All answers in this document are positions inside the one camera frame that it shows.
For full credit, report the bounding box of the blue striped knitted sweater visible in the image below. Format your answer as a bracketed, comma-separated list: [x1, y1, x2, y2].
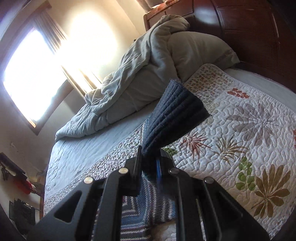
[92, 79, 212, 241]

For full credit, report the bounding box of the light blue bed sheet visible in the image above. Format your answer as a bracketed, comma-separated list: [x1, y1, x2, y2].
[45, 100, 159, 198]

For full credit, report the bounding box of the floral patterned quilt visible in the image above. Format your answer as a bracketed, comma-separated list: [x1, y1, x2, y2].
[44, 64, 295, 240]

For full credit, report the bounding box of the grey crumpled comforter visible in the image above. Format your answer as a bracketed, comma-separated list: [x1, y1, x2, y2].
[56, 15, 190, 140]

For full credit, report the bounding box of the beige window curtain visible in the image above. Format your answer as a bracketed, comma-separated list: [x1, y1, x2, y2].
[33, 11, 100, 97]

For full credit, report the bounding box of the bright window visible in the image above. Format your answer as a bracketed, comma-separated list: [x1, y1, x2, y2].
[4, 28, 66, 127]

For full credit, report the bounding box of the beige pillow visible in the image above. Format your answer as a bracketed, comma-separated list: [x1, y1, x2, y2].
[168, 32, 240, 82]

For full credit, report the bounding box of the dark wooden headboard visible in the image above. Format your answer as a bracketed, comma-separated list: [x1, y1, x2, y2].
[193, 1, 295, 91]

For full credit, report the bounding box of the wall coat rack with clothes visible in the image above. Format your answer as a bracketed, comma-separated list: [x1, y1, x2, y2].
[0, 152, 36, 195]

